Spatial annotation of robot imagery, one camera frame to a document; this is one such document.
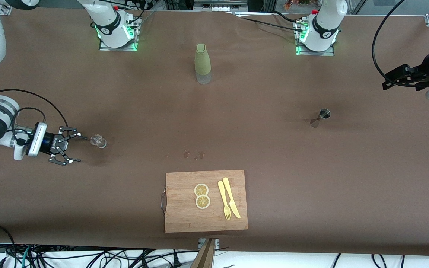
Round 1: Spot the small clear glass shaker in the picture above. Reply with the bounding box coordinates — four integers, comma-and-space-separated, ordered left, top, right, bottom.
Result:
90, 134, 108, 149

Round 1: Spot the steel jigger measuring cup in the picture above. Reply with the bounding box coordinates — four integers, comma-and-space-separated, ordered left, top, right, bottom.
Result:
310, 108, 331, 128

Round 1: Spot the wooden cutting board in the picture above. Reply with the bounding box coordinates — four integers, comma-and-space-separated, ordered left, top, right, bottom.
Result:
161, 170, 248, 233

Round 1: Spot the brown paper table cover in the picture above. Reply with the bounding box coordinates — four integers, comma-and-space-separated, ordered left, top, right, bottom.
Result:
0, 7, 429, 256

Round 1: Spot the green sleeved glass bottle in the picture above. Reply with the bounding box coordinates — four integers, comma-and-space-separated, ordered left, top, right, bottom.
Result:
194, 43, 212, 84

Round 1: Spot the yellow plastic fork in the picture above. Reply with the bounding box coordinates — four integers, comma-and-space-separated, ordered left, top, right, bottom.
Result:
217, 181, 232, 221

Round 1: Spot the wooden beam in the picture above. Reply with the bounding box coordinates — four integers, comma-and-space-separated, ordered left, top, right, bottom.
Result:
191, 238, 217, 268

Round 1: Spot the yellow plastic knife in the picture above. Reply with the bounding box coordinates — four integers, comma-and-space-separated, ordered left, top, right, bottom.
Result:
222, 177, 241, 219

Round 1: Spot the grey power strip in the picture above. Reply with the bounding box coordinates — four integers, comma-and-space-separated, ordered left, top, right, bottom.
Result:
194, 0, 248, 12

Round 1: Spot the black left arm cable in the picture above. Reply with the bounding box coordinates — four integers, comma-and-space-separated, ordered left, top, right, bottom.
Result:
372, 0, 420, 84

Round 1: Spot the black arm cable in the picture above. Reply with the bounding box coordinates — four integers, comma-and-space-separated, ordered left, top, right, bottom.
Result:
0, 89, 69, 146
372, 0, 420, 84

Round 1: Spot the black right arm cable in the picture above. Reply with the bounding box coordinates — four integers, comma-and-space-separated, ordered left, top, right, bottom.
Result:
0, 89, 69, 146

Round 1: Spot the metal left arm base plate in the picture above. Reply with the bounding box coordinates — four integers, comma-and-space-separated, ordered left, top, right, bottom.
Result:
295, 20, 335, 57

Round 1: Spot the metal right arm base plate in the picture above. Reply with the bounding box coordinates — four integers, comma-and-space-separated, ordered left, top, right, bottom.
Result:
99, 17, 139, 52

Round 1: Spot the black base power cable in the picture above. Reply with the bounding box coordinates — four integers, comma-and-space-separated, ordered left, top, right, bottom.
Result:
233, 10, 308, 34

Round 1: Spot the small metal bracket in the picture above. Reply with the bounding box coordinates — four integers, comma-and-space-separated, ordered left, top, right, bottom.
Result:
198, 238, 219, 249

